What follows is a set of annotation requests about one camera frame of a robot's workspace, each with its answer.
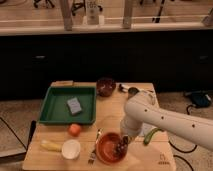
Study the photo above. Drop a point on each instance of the red bowl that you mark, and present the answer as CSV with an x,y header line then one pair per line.
x,y
106,148

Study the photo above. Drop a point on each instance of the blue-grey sponge in tray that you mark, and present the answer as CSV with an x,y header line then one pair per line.
x,y
74,106

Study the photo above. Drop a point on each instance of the green plastic tray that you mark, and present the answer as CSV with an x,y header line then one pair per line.
x,y
66,105

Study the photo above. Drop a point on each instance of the orange fruit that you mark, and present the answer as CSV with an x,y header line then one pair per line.
x,y
74,129

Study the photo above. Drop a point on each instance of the bunch of dark grapes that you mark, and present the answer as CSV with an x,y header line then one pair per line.
x,y
120,148

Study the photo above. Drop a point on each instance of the metal fork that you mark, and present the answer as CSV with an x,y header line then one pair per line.
x,y
92,156

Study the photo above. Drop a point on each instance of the black-handled utensil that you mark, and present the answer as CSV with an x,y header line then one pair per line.
x,y
126,88

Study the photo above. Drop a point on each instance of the green cucumber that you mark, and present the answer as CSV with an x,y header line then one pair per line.
x,y
149,136

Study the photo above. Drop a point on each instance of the grey cloth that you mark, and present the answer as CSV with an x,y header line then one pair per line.
x,y
145,129

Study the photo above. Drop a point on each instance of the metal cup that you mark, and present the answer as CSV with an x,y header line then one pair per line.
x,y
132,91

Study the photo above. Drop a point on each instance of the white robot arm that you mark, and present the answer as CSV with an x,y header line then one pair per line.
x,y
141,109

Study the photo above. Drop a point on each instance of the yellow corn cob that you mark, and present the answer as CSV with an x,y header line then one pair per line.
x,y
51,146

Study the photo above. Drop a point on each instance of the dark maroon bowl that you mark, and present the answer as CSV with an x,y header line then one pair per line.
x,y
105,87

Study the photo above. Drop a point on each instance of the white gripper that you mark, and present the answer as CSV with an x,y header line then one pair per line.
x,y
129,128

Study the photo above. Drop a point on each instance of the dark blue object on floor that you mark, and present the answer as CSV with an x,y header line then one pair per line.
x,y
199,99

